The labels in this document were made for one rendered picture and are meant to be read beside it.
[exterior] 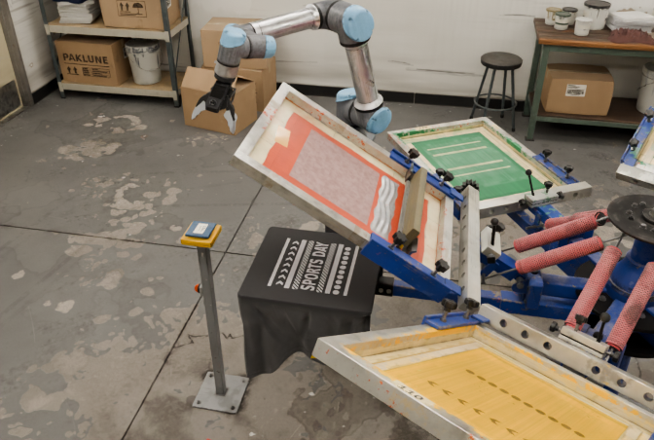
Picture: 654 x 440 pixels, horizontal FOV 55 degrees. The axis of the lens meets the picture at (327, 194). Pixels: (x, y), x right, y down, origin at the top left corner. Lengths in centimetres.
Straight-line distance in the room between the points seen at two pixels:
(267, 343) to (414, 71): 404
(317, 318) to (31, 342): 194
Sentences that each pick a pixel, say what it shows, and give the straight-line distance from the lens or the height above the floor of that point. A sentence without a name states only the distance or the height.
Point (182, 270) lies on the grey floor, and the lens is 401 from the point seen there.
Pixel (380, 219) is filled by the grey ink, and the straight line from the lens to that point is 211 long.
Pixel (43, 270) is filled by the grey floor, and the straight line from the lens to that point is 428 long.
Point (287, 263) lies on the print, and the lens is 242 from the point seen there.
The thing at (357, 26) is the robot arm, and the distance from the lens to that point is 230.
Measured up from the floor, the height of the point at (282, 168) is 145.
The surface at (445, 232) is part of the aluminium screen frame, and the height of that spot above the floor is 116.
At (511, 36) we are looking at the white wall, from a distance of 594.
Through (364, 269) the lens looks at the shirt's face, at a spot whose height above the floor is 95.
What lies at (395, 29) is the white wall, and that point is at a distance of 593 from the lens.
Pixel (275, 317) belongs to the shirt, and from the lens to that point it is 233.
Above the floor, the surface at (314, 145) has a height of 142.
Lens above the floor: 244
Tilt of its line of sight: 32 degrees down
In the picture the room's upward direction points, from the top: straight up
